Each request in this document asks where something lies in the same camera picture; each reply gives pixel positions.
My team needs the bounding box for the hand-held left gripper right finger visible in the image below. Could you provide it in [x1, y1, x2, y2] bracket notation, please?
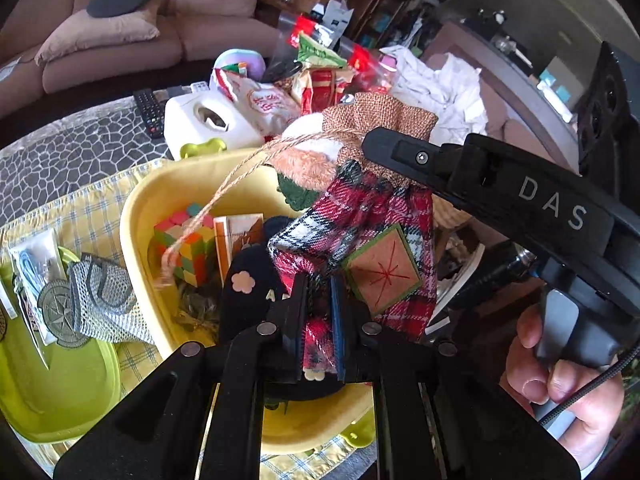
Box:
[327, 275, 583, 480]

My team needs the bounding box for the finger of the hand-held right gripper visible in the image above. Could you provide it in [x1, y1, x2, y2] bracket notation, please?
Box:
[361, 127, 468, 197]

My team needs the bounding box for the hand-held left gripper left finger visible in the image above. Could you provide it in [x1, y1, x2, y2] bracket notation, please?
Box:
[52, 272, 311, 480]

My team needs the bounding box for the plaid drawstring bag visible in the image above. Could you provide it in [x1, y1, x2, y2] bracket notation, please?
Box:
[159, 92, 441, 383]

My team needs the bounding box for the grey mesh pouch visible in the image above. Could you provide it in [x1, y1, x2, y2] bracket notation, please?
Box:
[67, 252, 156, 345]

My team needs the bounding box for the green plastic tray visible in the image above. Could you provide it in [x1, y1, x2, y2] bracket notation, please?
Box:
[0, 245, 122, 443]

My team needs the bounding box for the clear packet with blue cable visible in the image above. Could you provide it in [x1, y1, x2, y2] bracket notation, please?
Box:
[0, 227, 68, 371]

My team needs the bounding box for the person's right hand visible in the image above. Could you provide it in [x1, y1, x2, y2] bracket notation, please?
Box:
[500, 305, 627, 457]

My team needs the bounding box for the black flowered sock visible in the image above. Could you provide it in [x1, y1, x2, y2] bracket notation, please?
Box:
[217, 217, 351, 402]

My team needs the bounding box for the white clothes pile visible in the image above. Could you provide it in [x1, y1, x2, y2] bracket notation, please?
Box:
[380, 45, 488, 147]

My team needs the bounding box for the dried grass bundle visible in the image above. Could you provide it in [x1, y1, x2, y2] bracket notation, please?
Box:
[175, 282, 226, 333]

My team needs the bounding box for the plush doll ornament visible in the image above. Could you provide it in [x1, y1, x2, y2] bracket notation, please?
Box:
[270, 112, 351, 211]

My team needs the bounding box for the red snack packet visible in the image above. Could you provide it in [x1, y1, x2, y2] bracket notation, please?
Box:
[300, 67, 361, 111]

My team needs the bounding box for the colourful puzzle cube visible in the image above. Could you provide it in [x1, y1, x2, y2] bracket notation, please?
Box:
[153, 202, 217, 286]

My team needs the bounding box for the green snack packet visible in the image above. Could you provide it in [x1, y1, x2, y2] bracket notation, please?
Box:
[297, 35, 347, 68]

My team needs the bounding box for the white red snack bag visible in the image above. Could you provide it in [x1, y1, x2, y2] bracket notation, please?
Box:
[210, 67, 301, 138]

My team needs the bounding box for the dark wooden cabinet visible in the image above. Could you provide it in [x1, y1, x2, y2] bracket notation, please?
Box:
[340, 0, 416, 47]

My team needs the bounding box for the lilac round container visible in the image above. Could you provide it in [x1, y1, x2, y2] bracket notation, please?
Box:
[215, 49, 266, 81]

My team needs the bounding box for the white tissue box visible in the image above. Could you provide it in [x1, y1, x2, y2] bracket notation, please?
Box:
[164, 92, 263, 153]

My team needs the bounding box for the brown fabric sofa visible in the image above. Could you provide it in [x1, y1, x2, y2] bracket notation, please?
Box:
[0, 0, 281, 96]

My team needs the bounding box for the yellow blue checked tablecloth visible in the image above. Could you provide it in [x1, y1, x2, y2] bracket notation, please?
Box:
[0, 157, 381, 480]

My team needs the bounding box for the grey stone pattern cloth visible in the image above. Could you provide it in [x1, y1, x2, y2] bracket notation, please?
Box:
[0, 92, 173, 231]

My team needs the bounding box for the dark oval cushion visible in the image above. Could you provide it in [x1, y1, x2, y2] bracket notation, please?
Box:
[86, 0, 156, 20]

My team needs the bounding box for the beige pillow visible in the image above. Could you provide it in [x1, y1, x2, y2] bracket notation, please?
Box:
[35, 7, 161, 66]

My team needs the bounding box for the black braided cable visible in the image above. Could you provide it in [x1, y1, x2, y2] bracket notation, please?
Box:
[535, 345, 640, 426]

